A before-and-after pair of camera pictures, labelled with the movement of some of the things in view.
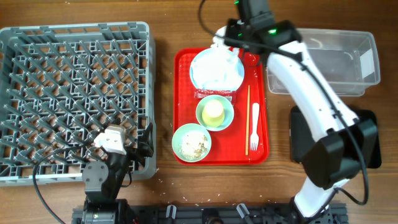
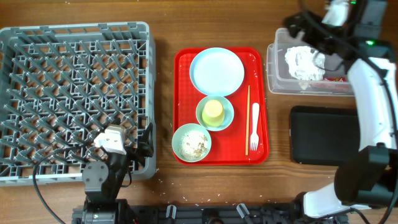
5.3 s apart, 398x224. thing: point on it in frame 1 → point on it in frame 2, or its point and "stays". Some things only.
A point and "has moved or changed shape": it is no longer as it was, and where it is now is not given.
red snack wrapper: x=230 y=94 → x=335 y=83
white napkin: x=217 y=67 has moved or changed shape
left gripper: x=146 y=144 stays
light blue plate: x=216 y=69 stays
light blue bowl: x=228 y=112 stays
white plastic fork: x=254 y=139 stays
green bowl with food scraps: x=191 y=142 stays
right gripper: x=233 y=25 → x=302 y=25
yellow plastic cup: x=213 y=113 stays
